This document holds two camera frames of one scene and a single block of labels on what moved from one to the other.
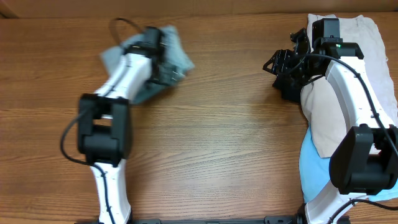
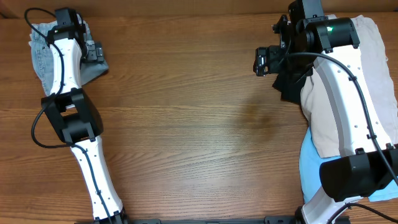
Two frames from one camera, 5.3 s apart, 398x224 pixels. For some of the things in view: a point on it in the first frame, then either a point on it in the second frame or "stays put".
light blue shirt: [314, 172] stays put
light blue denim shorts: [174, 55] → [41, 54]
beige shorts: [321, 104] stays put
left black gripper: [170, 72] → [94, 52]
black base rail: [273, 219] stays put
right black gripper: [283, 62] → [288, 86]
